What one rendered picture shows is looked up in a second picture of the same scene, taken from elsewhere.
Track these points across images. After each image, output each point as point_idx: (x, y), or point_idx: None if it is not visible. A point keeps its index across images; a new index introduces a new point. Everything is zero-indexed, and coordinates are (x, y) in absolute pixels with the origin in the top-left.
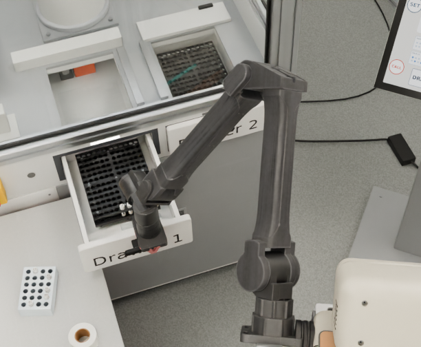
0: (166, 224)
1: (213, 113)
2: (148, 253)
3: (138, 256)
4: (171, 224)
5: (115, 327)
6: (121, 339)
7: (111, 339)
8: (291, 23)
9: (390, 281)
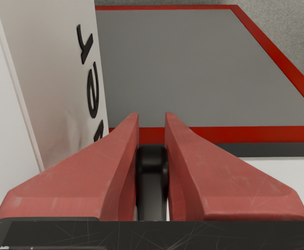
0: None
1: None
2: (101, 79)
3: (105, 117)
4: None
5: (261, 165)
6: (297, 161)
7: (282, 178)
8: None
9: None
